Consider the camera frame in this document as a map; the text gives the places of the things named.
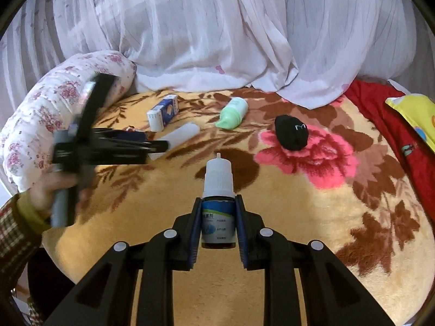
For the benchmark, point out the white cylindrical tube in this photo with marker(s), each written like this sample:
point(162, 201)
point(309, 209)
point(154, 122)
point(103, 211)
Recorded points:
point(177, 137)

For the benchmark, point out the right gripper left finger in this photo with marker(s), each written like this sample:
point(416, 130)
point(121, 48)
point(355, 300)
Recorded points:
point(133, 285)

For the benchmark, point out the person left hand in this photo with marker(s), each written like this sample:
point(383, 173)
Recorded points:
point(43, 192)

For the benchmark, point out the green white bottle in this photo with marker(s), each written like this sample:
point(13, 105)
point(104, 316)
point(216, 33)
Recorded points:
point(232, 115)

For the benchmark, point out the yellow floral plush blanket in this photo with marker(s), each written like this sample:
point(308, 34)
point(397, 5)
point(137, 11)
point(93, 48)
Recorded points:
point(345, 188)

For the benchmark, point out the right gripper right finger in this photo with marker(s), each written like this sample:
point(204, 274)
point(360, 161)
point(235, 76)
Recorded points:
point(304, 284)

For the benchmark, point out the red knitted ornament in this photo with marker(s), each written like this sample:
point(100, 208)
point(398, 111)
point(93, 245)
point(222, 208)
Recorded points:
point(132, 129)

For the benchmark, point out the plaid sleeve forearm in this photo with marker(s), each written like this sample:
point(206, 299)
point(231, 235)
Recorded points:
point(21, 233)

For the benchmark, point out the white sheer curtain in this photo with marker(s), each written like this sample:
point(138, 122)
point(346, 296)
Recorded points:
point(307, 51)

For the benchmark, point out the floral rolled quilt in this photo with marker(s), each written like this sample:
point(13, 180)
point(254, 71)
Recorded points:
point(50, 105)

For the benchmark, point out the red cloth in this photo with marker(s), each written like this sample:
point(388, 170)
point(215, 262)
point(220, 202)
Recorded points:
point(415, 156)

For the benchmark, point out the yellow cartoon pillow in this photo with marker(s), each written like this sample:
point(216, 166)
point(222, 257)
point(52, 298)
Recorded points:
point(418, 110)

